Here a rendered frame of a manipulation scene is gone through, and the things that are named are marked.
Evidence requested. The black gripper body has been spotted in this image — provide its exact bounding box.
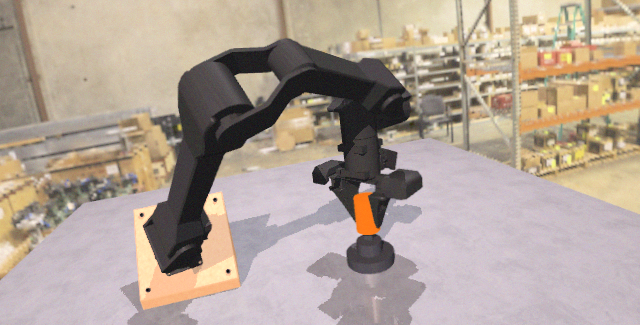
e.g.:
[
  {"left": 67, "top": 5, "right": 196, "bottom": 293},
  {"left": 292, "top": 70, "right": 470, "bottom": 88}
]
[{"left": 312, "top": 134, "right": 422, "bottom": 200}]

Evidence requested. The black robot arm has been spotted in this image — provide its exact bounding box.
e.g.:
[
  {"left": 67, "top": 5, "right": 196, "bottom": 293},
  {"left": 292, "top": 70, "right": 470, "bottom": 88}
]
[{"left": 142, "top": 38, "right": 412, "bottom": 277}]

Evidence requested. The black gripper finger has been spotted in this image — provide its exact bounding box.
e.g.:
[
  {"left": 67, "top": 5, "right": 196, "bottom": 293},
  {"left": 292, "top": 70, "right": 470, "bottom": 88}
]
[
  {"left": 329, "top": 182, "right": 361, "bottom": 222},
  {"left": 368, "top": 192, "right": 390, "bottom": 228}
]

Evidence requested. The orange knob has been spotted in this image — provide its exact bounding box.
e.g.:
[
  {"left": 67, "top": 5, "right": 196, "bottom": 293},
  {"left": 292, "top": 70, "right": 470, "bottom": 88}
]
[{"left": 354, "top": 193, "right": 380, "bottom": 235}]

